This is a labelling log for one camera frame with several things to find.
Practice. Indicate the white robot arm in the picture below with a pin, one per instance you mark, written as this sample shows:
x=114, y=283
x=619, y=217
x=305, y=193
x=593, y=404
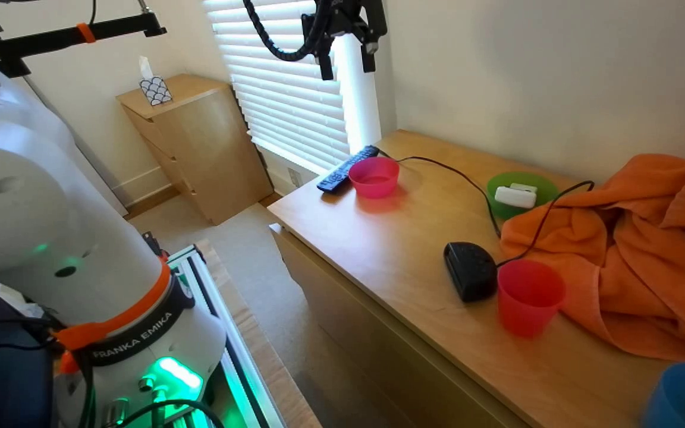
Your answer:
x=138, y=335

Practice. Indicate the red plastic cup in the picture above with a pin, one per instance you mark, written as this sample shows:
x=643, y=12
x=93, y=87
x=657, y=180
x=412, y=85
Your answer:
x=529, y=295

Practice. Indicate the black remote control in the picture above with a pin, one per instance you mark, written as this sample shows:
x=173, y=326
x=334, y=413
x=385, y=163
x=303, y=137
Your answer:
x=340, y=175

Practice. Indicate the pink bowl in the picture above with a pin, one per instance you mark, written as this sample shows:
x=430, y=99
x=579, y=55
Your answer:
x=373, y=176

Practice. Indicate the wooden dresser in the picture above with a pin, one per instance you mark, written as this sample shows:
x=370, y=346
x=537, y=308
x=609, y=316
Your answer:
x=373, y=280

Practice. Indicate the white window blinds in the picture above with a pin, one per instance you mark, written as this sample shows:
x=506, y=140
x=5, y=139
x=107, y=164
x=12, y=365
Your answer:
x=288, y=108

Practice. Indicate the black computer mouse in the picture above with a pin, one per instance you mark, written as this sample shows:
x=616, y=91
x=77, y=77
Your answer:
x=472, y=270

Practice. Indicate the small wooden cabinet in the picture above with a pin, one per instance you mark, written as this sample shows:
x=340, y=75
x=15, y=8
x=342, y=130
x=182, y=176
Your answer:
x=200, y=143

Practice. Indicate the green bowl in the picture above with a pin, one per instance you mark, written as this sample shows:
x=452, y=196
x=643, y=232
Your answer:
x=546, y=190

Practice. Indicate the patterned tissue box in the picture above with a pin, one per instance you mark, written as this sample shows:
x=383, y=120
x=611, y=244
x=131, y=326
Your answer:
x=151, y=85

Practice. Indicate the orange towel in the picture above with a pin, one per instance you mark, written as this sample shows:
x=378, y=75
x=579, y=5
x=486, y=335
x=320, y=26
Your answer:
x=622, y=256

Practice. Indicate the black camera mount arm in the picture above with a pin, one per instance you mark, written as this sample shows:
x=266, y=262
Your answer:
x=15, y=50

